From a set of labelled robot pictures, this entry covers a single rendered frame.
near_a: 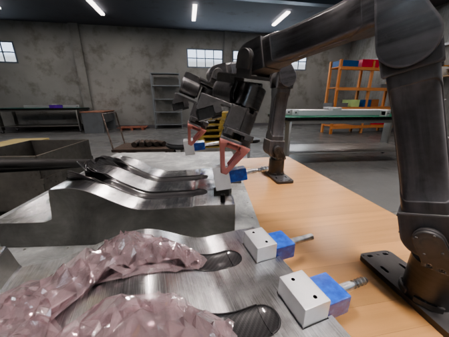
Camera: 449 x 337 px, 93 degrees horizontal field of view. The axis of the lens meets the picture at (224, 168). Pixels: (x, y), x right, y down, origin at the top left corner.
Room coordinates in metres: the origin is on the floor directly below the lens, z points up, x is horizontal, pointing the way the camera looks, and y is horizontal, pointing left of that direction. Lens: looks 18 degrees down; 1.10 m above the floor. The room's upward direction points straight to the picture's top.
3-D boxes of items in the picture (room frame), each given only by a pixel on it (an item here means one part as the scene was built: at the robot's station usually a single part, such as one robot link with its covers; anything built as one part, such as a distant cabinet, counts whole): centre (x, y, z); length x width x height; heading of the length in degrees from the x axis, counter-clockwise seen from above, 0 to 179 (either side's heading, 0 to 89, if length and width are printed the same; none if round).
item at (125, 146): (3.90, 1.49, 0.46); 1.15 x 0.70 x 0.91; 98
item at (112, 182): (0.51, 0.22, 0.92); 0.35 x 0.16 x 0.09; 93
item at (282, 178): (0.85, -0.22, 0.84); 0.20 x 0.07 x 0.08; 10
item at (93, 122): (8.37, 4.82, 0.38); 1.41 x 0.72 x 0.75; 10
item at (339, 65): (7.95, -4.88, 1.23); 2.71 x 0.72 x 2.45; 100
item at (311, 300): (0.22, -0.14, 0.86); 0.13 x 0.05 x 0.05; 110
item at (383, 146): (4.11, -2.29, 0.50); 2.75 x 1.07 x 0.99; 95
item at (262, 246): (0.32, -0.10, 0.86); 0.13 x 0.05 x 0.05; 110
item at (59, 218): (0.52, 0.23, 0.87); 0.50 x 0.26 x 0.14; 93
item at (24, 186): (2.23, 2.05, 0.32); 0.92 x 0.76 x 0.64; 7
